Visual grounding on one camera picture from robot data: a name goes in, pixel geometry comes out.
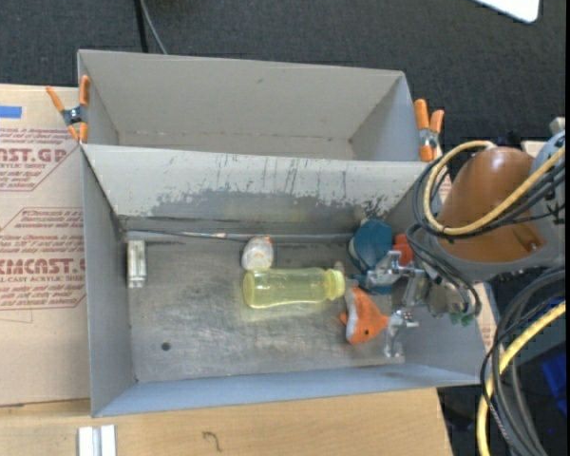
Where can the grey metal bin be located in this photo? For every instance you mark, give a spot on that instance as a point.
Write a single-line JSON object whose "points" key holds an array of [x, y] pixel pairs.
{"points": [[209, 340]]}

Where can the blue spray bottle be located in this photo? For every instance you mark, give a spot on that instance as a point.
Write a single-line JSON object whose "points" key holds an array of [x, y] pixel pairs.
{"points": [[371, 240]]}

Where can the yellow clear plastic bottle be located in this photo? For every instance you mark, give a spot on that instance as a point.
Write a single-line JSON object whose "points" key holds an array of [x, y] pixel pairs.
{"points": [[285, 287]]}

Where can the orange toy fish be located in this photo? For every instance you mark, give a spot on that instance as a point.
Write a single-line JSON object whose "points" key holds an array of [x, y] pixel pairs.
{"points": [[363, 318]]}

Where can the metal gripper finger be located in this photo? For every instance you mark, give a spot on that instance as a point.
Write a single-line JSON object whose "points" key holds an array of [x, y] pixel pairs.
{"points": [[396, 328], [388, 266]]}

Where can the clear glass block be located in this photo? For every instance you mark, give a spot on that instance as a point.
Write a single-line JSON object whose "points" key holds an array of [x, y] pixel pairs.
{"points": [[137, 264]]}

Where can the small white clear bottle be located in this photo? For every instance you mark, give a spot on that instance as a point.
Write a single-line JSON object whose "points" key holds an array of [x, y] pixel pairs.
{"points": [[257, 253]]}

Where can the brown cardboard board red print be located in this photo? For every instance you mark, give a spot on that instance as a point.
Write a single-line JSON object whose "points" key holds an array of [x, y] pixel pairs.
{"points": [[38, 340]]}

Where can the red-orange small object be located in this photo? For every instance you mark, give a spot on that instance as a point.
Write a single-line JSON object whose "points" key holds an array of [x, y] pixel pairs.
{"points": [[403, 249]]}

